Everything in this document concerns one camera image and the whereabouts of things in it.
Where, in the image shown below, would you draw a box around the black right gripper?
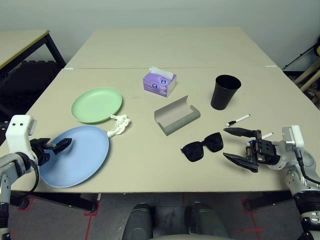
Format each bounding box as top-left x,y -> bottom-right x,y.
222,126 -> 278,173

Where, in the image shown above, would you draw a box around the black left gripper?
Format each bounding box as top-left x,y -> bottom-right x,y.
29,137 -> 75,166

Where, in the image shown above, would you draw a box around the blue plastic plate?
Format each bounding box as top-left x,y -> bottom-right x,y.
39,125 -> 110,189

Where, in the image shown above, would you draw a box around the black sunglasses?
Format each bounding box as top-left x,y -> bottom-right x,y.
179,132 -> 224,163

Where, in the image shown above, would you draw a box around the white tissue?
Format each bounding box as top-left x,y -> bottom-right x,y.
107,114 -> 133,137

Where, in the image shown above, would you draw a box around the grey glasses case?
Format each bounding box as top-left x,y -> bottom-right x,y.
153,95 -> 202,137

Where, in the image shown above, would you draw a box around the white marker black cap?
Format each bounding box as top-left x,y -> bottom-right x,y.
225,113 -> 251,127

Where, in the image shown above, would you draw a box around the white marker blue cap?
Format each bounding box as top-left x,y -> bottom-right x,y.
246,131 -> 275,148

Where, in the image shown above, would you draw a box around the black plastic cup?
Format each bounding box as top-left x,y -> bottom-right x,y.
210,74 -> 242,111

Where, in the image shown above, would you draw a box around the black foam floor mat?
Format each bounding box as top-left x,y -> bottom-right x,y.
0,59 -> 66,121

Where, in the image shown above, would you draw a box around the grey robot right leg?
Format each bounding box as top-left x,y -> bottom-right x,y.
184,201 -> 230,240

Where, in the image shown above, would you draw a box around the grey robot leg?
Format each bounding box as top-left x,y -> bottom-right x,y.
184,201 -> 230,240
123,202 -> 154,240

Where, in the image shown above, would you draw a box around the purple tissue pack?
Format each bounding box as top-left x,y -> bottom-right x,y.
142,66 -> 177,98

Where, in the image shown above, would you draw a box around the grey robot left leg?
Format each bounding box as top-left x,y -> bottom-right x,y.
123,202 -> 154,240

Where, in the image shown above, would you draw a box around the black tripod rod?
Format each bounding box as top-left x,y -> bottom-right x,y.
282,41 -> 320,71

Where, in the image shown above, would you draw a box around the side table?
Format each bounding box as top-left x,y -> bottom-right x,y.
0,29 -> 67,76

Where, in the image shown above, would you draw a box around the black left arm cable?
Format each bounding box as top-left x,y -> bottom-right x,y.
23,156 -> 41,194

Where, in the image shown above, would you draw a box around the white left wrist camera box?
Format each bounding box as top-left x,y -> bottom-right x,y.
4,114 -> 38,154

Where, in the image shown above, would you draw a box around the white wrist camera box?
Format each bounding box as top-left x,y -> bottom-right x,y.
281,124 -> 305,151
4,114 -> 38,154

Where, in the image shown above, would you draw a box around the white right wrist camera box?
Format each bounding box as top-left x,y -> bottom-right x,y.
281,124 -> 305,151

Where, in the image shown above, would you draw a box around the wooden chair frame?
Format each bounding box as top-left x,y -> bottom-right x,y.
293,57 -> 320,101

